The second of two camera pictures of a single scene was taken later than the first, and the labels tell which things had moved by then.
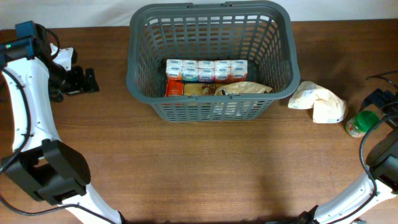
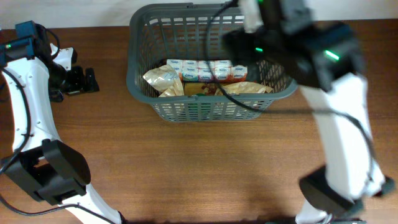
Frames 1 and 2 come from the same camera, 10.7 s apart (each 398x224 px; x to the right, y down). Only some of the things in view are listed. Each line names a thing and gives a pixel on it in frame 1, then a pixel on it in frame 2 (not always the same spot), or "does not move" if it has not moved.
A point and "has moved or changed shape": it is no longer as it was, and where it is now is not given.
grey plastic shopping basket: (265, 35) does not move
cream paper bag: (327, 109) has moved or changed shape
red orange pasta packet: (173, 88) → (192, 88)
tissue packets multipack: (207, 70) does not move
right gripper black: (380, 98) → (240, 50)
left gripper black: (81, 84) does not move
